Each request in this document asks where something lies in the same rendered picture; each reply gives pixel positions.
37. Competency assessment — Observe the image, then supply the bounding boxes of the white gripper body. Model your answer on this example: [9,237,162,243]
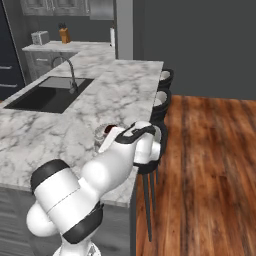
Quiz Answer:
[97,125,133,154]

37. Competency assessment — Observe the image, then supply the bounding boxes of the dark red steak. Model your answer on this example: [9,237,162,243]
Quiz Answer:
[103,125,118,134]

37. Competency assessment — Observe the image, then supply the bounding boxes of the clear glass plate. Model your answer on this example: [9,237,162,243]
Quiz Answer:
[93,123,118,153]

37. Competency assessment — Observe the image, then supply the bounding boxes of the grey island cabinet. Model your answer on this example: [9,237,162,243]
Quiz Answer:
[0,185,138,256]

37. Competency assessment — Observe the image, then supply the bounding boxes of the dark tall cabinet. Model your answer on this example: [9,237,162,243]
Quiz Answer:
[0,0,27,102]

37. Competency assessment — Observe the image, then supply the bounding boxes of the black bar stool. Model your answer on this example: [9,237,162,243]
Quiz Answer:
[133,121,169,243]
[150,88,173,124]
[157,68,175,90]

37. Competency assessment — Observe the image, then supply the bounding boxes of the dark curved tap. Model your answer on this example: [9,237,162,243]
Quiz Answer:
[50,55,80,95]

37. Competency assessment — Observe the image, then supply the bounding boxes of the black sink basin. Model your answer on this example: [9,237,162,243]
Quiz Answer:
[3,75,95,115]

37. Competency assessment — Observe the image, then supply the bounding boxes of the white paper towel roll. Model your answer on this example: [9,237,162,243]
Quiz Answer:
[109,27,117,48]

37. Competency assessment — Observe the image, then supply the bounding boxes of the grey base cabinets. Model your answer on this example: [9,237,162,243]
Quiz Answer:
[22,49,80,85]

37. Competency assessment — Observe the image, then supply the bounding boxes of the wooden knife block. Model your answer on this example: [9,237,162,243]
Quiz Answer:
[57,22,72,45]

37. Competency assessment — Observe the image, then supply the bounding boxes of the silver toaster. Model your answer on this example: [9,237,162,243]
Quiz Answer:
[30,30,51,46]

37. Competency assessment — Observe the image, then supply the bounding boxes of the steel range hood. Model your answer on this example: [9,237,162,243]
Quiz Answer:
[88,0,116,21]

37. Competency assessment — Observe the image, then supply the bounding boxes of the grey wall cabinets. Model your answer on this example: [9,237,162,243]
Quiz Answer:
[19,0,91,17]

